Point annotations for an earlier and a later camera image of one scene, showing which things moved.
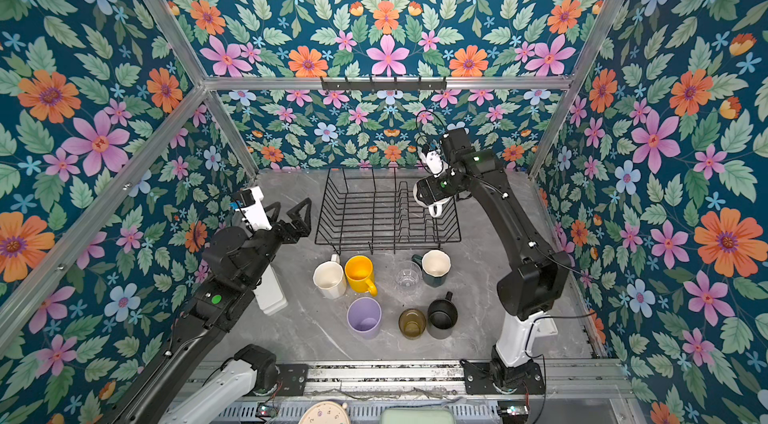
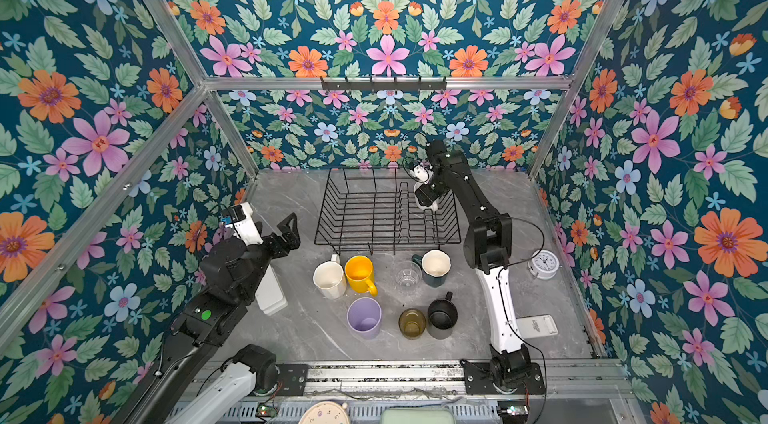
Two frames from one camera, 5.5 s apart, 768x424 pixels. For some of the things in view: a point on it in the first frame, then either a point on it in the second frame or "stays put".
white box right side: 544,329 stays put
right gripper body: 439,188 stays put
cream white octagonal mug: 330,278 stays put
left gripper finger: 303,211 to 290,231
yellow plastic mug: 359,272 stays put
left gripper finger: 275,206 to 274,241
